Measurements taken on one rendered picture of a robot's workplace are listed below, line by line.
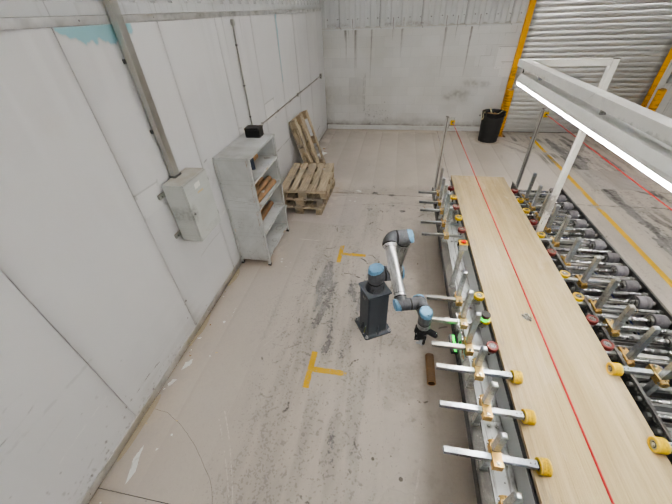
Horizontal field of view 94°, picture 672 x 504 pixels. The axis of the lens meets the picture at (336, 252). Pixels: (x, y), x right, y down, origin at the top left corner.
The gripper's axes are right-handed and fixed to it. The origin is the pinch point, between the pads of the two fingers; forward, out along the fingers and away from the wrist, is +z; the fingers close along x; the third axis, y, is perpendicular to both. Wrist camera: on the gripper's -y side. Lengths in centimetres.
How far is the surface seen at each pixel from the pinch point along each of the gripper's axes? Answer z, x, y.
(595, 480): -7, 76, -81
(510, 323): -7, -23, -65
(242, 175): -52, -164, 202
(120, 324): -8, 22, 236
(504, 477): 21, 72, -47
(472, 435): 13, 54, -30
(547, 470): -14, 78, -56
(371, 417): 83, 22, 33
